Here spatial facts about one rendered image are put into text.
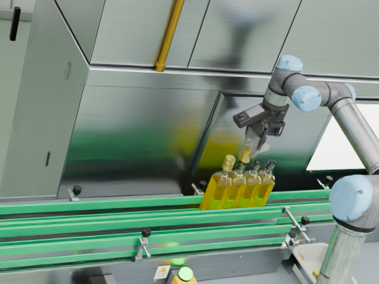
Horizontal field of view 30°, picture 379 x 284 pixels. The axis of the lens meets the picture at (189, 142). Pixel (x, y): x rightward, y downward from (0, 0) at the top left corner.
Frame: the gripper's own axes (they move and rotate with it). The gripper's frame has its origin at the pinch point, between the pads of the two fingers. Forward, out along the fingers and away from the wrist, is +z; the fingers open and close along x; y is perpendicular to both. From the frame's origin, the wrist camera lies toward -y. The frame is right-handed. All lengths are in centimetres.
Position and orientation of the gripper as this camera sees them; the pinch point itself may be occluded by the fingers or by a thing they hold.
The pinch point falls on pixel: (247, 151)
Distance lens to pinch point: 229.4
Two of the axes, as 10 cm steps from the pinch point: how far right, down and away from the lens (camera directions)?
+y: 8.7, -0.1, 4.9
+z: -2.8, 8.0, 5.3
